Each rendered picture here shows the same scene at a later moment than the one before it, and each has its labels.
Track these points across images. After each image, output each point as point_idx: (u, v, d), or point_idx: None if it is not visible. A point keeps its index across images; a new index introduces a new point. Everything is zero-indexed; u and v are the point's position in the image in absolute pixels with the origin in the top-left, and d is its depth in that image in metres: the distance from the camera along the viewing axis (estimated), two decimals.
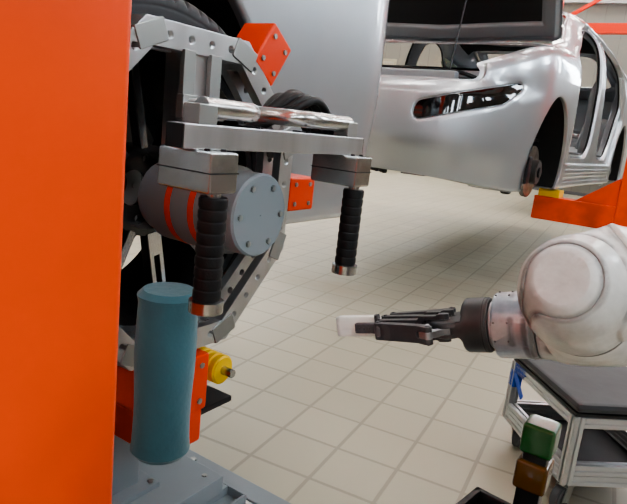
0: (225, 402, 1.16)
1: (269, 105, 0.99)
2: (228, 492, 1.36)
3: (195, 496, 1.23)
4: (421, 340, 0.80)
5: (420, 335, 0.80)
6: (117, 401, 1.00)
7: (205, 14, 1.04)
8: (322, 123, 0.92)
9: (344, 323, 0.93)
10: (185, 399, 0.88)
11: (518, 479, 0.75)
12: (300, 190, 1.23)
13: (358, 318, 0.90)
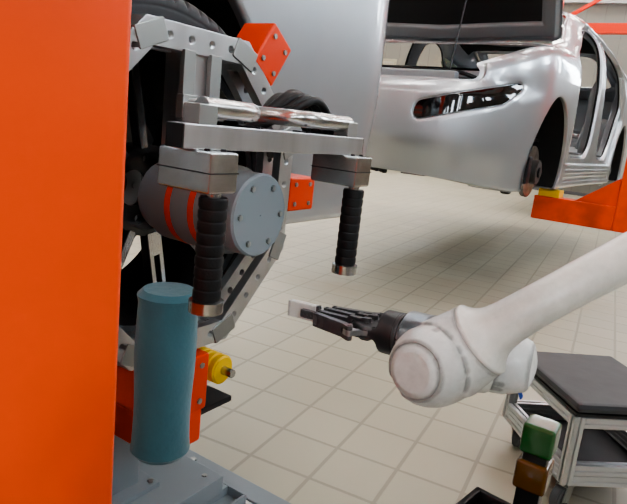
0: (225, 402, 1.16)
1: (269, 105, 0.99)
2: (228, 492, 1.36)
3: (195, 496, 1.23)
4: (376, 315, 1.09)
5: None
6: (117, 401, 1.00)
7: (205, 14, 1.04)
8: (322, 123, 0.92)
9: (290, 309, 1.12)
10: (185, 399, 0.88)
11: (518, 479, 0.75)
12: (300, 190, 1.23)
13: None
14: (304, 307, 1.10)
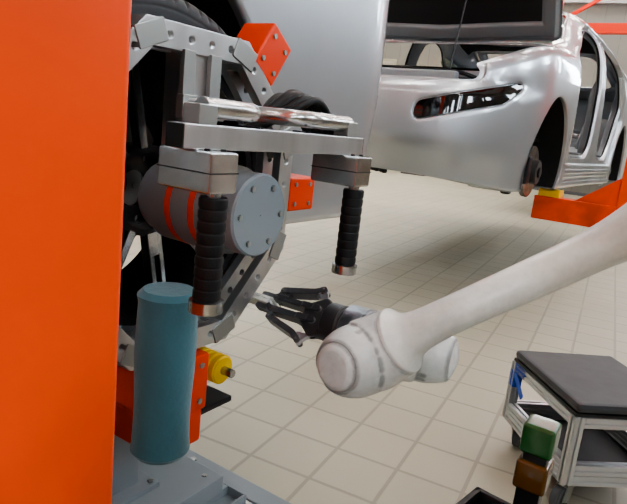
0: (225, 402, 1.16)
1: (269, 105, 0.99)
2: (228, 492, 1.36)
3: (195, 496, 1.23)
4: (321, 288, 1.16)
5: (321, 291, 1.16)
6: (117, 401, 1.00)
7: (205, 14, 1.04)
8: (322, 123, 0.92)
9: None
10: (185, 399, 0.88)
11: (518, 479, 0.75)
12: (300, 190, 1.23)
13: None
14: (257, 301, 1.19)
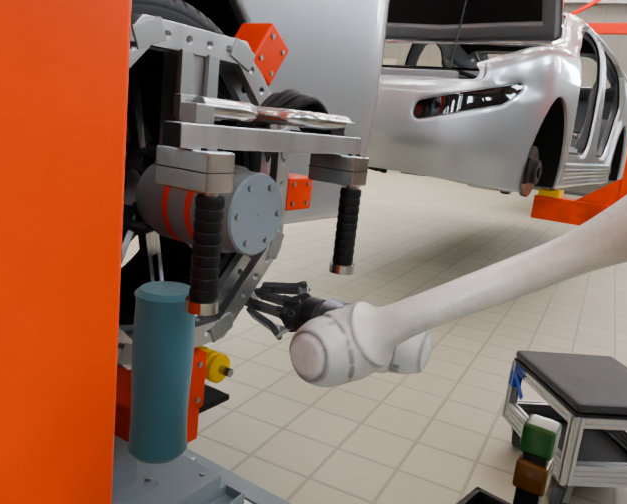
0: (222, 401, 1.16)
1: (266, 105, 0.99)
2: (227, 491, 1.37)
3: (193, 495, 1.24)
4: (300, 283, 1.19)
5: (301, 285, 1.19)
6: (115, 400, 1.00)
7: (203, 14, 1.04)
8: (319, 123, 0.92)
9: None
10: (182, 397, 0.88)
11: (518, 479, 0.75)
12: (298, 190, 1.24)
13: None
14: None
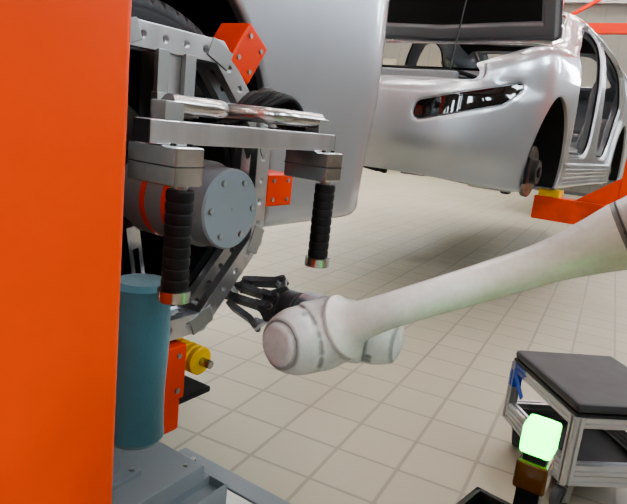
0: (203, 392, 1.19)
1: (243, 103, 1.02)
2: (210, 482, 1.39)
3: (176, 485, 1.26)
4: (279, 277, 1.21)
5: (280, 279, 1.22)
6: None
7: (182, 14, 1.07)
8: (292, 120, 0.95)
9: None
10: (158, 386, 0.91)
11: (518, 479, 0.75)
12: (278, 186, 1.26)
13: None
14: None
